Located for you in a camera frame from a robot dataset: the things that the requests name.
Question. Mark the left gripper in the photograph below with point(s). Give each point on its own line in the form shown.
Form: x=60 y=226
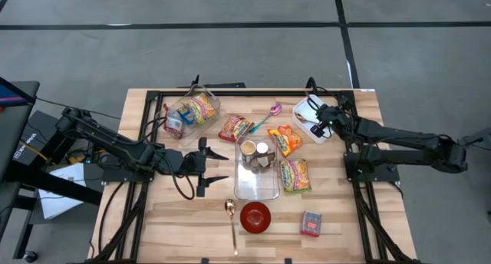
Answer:
x=193 y=164

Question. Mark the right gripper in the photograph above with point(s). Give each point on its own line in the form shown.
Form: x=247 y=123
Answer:
x=335 y=120

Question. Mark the blue ramen packet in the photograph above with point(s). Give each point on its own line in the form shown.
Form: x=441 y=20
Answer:
x=186 y=116

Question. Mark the lime chili shrimp ramen packet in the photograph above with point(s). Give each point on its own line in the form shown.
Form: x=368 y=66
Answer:
x=201 y=107
x=294 y=175

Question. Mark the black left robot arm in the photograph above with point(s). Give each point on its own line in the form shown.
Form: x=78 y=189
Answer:
x=115 y=141

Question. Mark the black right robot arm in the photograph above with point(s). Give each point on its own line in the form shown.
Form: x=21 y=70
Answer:
x=403 y=135

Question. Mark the white plastic bin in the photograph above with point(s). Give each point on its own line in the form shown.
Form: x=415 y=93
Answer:
x=302 y=106

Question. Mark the orange ramen packet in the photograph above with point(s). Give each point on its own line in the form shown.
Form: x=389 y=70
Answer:
x=285 y=141

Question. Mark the clear plastic bin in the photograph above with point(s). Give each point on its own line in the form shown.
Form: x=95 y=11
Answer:
x=199 y=133

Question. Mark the long rose gold spoon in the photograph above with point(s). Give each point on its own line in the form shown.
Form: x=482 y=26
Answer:
x=230 y=206

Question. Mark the clear bin with bottom sticker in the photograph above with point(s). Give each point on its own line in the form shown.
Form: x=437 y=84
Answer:
x=255 y=187

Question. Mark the iridescent pink teal spoon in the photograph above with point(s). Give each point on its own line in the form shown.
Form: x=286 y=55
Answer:
x=275 y=109

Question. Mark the red and black bowl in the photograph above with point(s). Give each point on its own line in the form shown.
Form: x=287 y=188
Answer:
x=255 y=218

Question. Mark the small red patterned box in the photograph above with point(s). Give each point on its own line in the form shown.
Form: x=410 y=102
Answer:
x=310 y=223

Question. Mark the grey chair base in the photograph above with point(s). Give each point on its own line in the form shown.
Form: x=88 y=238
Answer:
x=477 y=141

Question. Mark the white paper sheets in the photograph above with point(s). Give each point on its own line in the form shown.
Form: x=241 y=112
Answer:
x=57 y=202

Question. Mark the black equipment case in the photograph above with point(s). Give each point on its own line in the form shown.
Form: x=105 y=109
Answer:
x=46 y=133

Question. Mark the black office desk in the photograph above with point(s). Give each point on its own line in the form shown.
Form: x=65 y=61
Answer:
x=15 y=133

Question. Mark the black caster wheel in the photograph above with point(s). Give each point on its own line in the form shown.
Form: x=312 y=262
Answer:
x=30 y=256

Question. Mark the laptop screen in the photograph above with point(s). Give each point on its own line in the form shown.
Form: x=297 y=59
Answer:
x=11 y=97

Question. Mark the black crossbar bracket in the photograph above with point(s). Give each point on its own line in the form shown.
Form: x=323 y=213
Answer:
x=226 y=85

